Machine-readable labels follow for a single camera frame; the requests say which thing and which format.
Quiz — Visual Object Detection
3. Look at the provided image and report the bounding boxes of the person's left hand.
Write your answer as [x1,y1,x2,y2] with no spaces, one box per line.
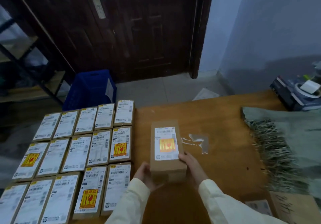
[134,162,163,192]

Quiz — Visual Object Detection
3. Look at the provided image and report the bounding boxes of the person's right hand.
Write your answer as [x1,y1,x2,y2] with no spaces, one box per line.
[179,152,209,189]

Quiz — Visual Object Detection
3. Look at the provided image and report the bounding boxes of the labelled cardboard parcel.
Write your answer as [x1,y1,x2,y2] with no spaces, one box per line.
[150,120,188,184]

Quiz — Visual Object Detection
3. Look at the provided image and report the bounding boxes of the person's right forearm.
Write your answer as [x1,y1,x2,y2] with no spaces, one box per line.
[198,179,286,224]

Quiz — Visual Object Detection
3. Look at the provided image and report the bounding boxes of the person's left forearm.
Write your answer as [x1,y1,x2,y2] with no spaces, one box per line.
[105,178,151,224]

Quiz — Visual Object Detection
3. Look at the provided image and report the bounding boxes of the white tape scrap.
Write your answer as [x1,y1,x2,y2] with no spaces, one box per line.
[181,134,209,155]

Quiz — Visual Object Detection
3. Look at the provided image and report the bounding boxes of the white plastic bag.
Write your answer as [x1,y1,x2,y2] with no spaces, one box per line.
[193,88,220,101]

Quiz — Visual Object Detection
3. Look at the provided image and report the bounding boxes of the rows of cardboard parcels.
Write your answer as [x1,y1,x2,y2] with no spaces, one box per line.
[0,100,136,224]

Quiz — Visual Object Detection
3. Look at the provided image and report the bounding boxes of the white paper sheet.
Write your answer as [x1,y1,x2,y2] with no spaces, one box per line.
[105,78,115,104]

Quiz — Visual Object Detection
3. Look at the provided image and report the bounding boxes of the small labelled flat parcel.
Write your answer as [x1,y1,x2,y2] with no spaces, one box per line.
[244,199,274,217]

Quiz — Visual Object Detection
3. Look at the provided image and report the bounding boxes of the blue plastic crate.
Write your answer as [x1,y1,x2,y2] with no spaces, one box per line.
[63,70,117,111]

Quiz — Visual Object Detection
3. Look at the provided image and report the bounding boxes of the green fringed cloth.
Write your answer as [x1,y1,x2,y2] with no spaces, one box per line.
[242,107,321,199]

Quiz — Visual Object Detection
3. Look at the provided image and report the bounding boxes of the dark label printer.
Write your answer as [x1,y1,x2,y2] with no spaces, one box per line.
[270,76,321,112]

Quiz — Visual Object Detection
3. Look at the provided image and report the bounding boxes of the open brown cardboard box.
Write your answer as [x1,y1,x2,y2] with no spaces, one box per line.
[267,191,321,224]

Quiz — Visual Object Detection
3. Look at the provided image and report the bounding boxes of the dark wooden door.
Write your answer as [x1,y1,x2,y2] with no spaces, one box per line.
[10,0,201,82]

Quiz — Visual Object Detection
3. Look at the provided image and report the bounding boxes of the white label paper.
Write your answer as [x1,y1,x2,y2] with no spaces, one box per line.
[300,80,321,94]

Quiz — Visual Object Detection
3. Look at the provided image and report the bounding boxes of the black metal shelf rack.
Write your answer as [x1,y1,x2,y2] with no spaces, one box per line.
[0,0,76,106]

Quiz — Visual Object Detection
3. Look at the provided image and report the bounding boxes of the dark door frame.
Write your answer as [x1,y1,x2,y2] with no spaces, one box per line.
[189,0,216,79]

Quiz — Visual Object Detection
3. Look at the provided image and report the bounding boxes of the silver door handle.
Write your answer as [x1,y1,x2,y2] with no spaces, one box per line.
[86,0,106,19]

